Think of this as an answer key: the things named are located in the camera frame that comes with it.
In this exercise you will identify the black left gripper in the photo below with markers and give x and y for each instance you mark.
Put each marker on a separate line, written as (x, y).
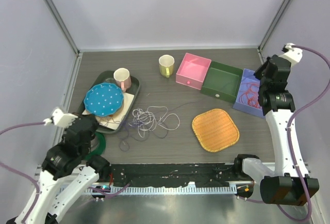
(95, 125)

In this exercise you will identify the orange woven basket tray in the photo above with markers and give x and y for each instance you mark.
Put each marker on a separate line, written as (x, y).
(215, 130)

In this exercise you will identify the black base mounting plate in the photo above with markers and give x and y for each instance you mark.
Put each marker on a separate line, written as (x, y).
(176, 175)

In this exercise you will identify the dark green tray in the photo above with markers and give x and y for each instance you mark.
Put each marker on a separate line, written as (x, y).
(107, 77)

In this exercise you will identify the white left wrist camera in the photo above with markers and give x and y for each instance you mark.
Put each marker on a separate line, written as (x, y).
(60, 118)

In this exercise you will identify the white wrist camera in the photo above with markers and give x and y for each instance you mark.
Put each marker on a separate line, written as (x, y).
(60, 118)
(292, 54)

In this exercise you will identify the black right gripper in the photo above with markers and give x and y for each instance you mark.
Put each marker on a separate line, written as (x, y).
(258, 72)

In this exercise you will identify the blue polka dot plate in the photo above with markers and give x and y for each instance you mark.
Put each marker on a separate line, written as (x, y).
(103, 99)

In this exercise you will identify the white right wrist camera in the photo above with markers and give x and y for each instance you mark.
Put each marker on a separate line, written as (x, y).
(292, 54)

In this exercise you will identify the pink mug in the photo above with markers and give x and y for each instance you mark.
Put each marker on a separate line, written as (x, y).
(122, 78)

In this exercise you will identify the cream wooden board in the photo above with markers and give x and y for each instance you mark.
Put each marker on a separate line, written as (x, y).
(113, 121)

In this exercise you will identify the green drawer box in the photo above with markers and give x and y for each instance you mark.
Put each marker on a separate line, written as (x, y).
(222, 82)

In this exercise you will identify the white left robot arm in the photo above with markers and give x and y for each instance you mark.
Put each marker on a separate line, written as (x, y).
(46, 204)

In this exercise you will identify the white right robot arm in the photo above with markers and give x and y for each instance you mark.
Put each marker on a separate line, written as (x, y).
(289, 183)

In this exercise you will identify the blue drawer box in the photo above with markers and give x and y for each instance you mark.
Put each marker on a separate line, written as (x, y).
(247, 97)

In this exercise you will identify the yellow mug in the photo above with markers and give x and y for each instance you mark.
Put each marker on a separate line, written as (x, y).
(166, 65)

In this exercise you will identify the green tape roll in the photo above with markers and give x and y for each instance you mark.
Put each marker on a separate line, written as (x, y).
(98, 146)

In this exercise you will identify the pink drawer box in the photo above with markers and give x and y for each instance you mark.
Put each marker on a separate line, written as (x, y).
(192, 71)

